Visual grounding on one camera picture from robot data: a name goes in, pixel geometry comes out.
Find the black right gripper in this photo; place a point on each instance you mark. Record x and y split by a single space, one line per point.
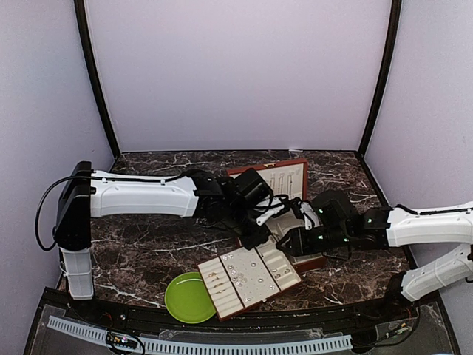
300 247

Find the white slotted cable duct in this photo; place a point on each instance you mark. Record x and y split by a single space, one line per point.
194 343

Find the green plate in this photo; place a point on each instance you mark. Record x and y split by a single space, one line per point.
187 300

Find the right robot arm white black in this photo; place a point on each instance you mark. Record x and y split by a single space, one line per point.
334 222

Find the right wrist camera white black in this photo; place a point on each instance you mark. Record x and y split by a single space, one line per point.
304 211

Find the black frame post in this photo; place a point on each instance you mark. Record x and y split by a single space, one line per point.
95 82
383 74

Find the right black frame post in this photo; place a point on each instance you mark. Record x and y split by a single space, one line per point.
383 74

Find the jewelry tray brown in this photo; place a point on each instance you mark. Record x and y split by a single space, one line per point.
240 280

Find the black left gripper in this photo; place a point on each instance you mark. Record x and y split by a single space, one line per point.
253 240

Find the left black frame post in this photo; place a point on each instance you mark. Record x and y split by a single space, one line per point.
95 82

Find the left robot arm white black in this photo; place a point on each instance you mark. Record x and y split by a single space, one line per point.
237 203

